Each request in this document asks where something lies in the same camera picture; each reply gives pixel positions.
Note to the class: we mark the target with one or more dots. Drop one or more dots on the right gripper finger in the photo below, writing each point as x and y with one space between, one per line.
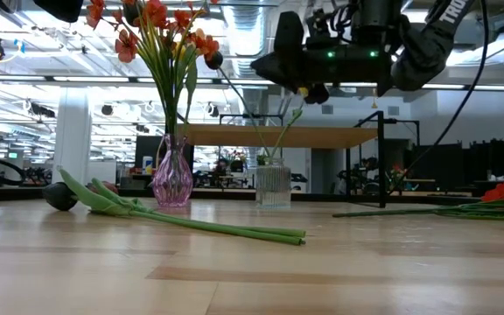
284 57
317 94

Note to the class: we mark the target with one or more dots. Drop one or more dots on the clear ribbed glass vase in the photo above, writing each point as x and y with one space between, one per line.
274 186

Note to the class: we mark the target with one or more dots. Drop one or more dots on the orange artificial flower bunch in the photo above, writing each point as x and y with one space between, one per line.
164 65

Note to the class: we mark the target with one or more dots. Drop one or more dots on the pink glass vase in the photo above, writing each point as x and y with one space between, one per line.
173 179

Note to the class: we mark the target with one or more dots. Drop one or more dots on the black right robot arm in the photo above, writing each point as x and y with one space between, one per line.
431 48

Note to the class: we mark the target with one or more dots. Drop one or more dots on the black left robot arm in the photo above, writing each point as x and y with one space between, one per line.
59 9

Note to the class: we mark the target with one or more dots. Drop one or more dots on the small wooden shelf stand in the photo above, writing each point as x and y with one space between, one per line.
313 136

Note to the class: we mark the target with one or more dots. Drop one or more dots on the black monitor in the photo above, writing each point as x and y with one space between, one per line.
144 149

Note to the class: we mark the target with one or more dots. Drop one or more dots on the white bottle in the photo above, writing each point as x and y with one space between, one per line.
147 163

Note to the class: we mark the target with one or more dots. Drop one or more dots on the black cabinets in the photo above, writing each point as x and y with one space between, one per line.
497 162

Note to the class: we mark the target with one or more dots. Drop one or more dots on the suspended linear light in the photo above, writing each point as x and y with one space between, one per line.
90 79

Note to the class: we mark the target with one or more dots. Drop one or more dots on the silver ventilation duct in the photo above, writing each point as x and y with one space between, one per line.
247 26

